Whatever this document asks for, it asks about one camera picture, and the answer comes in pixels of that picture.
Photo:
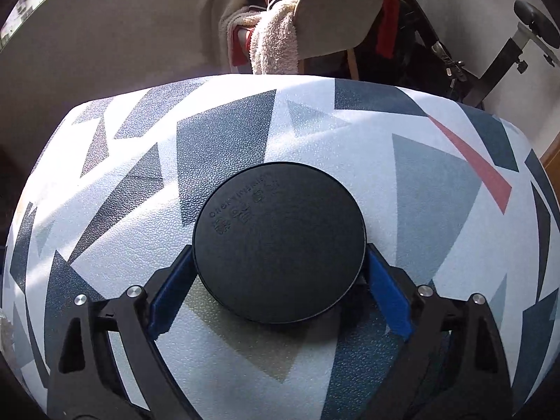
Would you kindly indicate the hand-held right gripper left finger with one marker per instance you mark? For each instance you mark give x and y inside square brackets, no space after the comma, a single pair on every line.
[168,299]

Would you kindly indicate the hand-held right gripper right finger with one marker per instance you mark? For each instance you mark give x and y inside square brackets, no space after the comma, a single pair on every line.
[390,299]

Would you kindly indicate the black round lid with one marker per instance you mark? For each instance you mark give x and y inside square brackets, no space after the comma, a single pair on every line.
[280,245]

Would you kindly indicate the wooden door panel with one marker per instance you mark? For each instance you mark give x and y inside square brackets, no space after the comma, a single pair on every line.
[552,157]

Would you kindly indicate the black exercise bike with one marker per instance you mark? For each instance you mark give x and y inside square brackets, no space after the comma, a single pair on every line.
[503,65]

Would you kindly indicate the red plastic stool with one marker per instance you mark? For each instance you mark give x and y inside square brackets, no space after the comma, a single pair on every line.
[240,46]

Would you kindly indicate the beige chair with towels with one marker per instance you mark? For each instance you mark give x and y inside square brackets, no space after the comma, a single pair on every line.
[271,43]

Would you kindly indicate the red cloth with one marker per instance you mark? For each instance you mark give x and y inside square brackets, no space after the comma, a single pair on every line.
[388,17]

